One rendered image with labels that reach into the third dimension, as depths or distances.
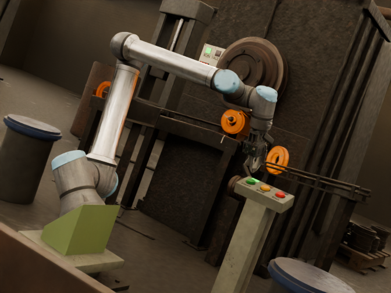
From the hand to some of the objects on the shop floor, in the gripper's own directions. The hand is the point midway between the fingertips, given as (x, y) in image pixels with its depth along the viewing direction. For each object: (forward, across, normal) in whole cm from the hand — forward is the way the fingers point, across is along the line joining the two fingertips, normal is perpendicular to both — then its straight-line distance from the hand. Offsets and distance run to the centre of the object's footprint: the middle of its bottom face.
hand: (253, 169), depth 222 cm
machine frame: (+103, -61, +89) cm, 149 cm away
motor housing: (+83, -28, +36) cm, 95 cm away
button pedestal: (+63, +7, -21) cm, 67 cm away
